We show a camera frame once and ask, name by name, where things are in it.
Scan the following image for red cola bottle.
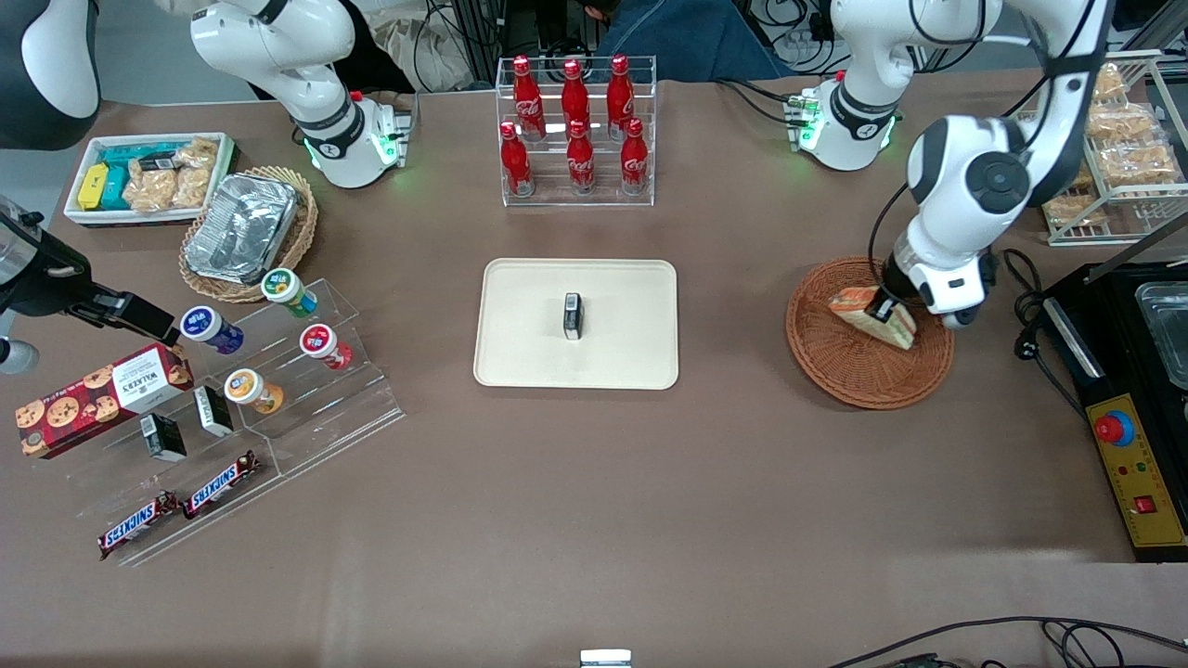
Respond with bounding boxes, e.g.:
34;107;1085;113
512;56;547;143
562;59;592;131
499;121;536;198
606;54;636;142
620;119;651;196
566;121;597;196

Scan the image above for white wire rack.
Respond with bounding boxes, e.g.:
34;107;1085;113
1016;51;1188;247

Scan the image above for black arm base cables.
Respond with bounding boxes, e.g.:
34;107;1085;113
719;79;808;126

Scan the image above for cream plastic tray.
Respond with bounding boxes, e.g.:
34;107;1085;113
473;258;679;390

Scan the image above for aluminium foil tray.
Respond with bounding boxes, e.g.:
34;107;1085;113
184;173;300;286

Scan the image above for round brown wicker basket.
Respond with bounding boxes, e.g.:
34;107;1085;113
785;256;955;410

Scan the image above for red Walkers cookie box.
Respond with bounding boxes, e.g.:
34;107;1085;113
15;343;196;459

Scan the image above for clear acrylic stepped stand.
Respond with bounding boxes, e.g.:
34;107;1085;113
70;276;407;567

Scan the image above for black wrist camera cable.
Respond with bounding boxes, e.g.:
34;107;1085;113
868;181;915;290

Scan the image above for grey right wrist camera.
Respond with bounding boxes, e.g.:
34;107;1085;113
0;336;40;376

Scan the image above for Snickers chocolate bar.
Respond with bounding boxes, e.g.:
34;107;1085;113
97;492;180;560
182;451;261;520

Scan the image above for oval wicker basket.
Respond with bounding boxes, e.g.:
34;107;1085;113
179;167;319;304

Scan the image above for triangular sandwich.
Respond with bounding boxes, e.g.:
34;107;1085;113
829;287;918;351

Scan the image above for teal long box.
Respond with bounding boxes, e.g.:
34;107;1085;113
100;142;179;170

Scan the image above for clear acrylic bottle rack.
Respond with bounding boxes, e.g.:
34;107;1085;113
495;56;658;207

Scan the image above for cream cloth bag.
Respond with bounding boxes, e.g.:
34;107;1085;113
371;14;493;94

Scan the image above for white plastic bin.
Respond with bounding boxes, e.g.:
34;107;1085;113
63;132;238;228

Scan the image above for red lid small bottle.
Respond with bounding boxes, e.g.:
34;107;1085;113
299;324;355;371

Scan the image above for person in blue jeans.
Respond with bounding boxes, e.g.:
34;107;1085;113
585;0;790;83

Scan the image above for orange lid small bottle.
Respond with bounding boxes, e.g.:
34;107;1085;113
224;368;285;415

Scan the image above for black thin cable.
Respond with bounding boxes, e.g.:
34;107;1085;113
826;616;1188;668

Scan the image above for yellow panel control box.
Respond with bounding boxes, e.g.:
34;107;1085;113
1086;393;1188;550

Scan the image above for metal pan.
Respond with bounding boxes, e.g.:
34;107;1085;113
1134;281;1188;391

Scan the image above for green lid small bottle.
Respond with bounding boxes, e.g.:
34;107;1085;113
261;268;318;318

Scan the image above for blue lid small bottle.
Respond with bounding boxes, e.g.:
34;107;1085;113
180;305;245;354

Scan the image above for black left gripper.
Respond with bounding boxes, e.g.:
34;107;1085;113
868;250;925;324

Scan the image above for black appliance power cable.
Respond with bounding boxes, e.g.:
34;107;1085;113
1002;248;1091;418

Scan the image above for black cooking appliance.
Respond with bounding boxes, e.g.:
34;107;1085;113
1039;213;1188;562

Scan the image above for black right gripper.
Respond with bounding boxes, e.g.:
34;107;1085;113
0;213;183;350

